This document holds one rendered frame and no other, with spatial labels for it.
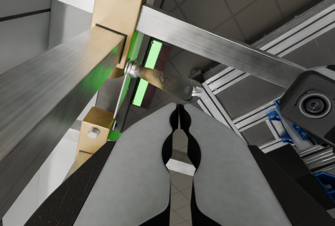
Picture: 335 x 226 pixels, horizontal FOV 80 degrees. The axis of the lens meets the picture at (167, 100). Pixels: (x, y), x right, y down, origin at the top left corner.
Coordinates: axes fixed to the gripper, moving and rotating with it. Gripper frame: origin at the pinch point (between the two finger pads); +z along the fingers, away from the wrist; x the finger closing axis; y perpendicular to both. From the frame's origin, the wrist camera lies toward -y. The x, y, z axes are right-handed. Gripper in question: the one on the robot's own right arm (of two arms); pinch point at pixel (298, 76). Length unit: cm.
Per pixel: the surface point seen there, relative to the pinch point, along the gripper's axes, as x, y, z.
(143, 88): -17.0, -21.1, 12.3
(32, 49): -18, -47, 14
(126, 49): -3.8, -24.7, -4.5
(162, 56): -8.5, -19.5, 12.4
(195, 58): -25, 2, 83
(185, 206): -156, 50, 82
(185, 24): 1.3, -19.0, -3.5
